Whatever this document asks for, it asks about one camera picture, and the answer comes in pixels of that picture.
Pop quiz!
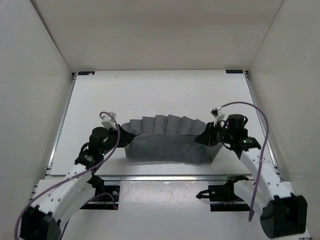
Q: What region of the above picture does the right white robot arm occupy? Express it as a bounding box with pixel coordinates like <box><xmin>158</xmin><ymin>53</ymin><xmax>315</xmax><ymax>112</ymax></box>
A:
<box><xmin>195</xmin><ymin>110</ymin><xmax>308</xmax><ymax>239</ymax></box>

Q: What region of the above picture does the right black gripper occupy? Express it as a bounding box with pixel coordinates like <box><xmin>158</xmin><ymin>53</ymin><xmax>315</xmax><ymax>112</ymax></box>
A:
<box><xmin>195</xmin><ymin>121</ymin><xmax>234</xmax><ymax>147</ymax></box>

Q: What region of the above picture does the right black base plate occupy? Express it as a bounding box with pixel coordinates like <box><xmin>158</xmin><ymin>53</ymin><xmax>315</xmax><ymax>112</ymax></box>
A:
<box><xmin>195</xmin><ymin>175</ymin><xmax>250</xmax><ymax>212</ymax></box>

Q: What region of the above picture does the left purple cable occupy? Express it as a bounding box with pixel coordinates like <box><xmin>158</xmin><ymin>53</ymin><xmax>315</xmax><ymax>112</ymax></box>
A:
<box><xmin>12</xmin><ymin>111</ymin><xmax>123</xmax><ymax>238</ymax></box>

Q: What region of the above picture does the front aluminium rail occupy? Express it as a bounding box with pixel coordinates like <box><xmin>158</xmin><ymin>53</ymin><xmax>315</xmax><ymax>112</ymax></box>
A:
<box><xmin>99</xmin><ymin>174</ymin><xmax>236</xmax><ymax>182</ymax></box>

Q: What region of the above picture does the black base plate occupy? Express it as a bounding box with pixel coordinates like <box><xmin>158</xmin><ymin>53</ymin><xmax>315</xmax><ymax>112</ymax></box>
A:
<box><xmin>80</xmin><ymin>181</ymin><xmax>121</xmax><ymax>211</ymax></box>
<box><xmin>195</xmin><ymin>175</ymin><xmax>250</xmax><ymax>212</ymax></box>

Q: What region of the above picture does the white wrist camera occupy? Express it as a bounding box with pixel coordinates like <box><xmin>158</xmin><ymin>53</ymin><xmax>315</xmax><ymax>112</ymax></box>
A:
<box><xmin>210</xmin><ymin>106</ymin><xmax>225</xmax><ymax>122</ymax></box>
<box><xmin>99</xmin><ymin>111</ymin><xmax>116</xmax><ymax>130</ymax></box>

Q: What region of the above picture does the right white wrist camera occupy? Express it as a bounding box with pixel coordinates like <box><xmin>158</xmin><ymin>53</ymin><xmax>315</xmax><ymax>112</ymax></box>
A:
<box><xmin>210</xmin><ymin>106</ymin><xmax>225</xmax><ymax>122</ymax></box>

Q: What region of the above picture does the aluminium table rail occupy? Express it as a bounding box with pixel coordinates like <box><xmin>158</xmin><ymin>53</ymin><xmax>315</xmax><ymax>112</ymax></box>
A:
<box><xmin>45</xmin><ymin>72</ymin><xmax>78</xmax><ymax>175</ymax></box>
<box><xmin>244</xmin><ymin>71</ymin><xmax>284</xmax><ymax>181</ymax></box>

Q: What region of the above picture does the grey pleated skirt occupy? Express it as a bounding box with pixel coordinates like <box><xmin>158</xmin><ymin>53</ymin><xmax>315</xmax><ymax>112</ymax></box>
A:
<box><xmin>121</xmin><ymin>114</ymin><xmax>223</xmax><ymax>165</ymax></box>

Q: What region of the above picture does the right blue corner sticker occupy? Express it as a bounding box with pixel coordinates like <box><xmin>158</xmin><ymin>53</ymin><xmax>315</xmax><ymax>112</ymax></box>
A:
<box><xmin>225</xmin><ymin>69</ymin><xmax>243</xmax><ymax>74</ymax></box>

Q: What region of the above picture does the left aluminium table rail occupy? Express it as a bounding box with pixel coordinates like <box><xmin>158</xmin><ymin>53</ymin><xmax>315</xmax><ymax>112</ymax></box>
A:
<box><xmin>45</xmin><ymin>72</ymin><xmax>78</xmax><ymax>175</ymax></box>

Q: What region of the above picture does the right aluminium table rail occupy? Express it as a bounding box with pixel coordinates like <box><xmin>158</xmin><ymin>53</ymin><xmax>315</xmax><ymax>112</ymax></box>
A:
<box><xmin>244</xmin><ymin>71</ymin><xmax>284</xmax><ymax>181</ymax></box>

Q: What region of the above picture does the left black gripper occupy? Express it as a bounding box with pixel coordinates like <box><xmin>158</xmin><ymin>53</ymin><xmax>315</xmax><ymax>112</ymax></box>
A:
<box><xmin>102</xmin><ymin>121</ymin><xmax>136</xmax><ymax>152</ymax></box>

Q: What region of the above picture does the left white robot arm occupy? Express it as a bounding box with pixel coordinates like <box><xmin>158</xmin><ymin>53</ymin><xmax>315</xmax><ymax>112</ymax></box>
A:
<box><xmin>14</xmin><ymin>124</ymin><xmax>136</xmax><ymax>240</ymax></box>

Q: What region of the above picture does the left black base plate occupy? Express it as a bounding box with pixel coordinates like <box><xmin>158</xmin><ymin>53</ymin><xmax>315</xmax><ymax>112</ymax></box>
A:
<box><xmin>80</xmin><ymin>181</ymin><xmax>121</xmax><ymax>211</ymax></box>

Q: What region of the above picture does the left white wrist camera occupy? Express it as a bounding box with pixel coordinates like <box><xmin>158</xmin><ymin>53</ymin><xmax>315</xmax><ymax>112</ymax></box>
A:
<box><xmin>99</xmin><ymin>111</ymin><xmax>116</xmax><ymax>130</ymax></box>

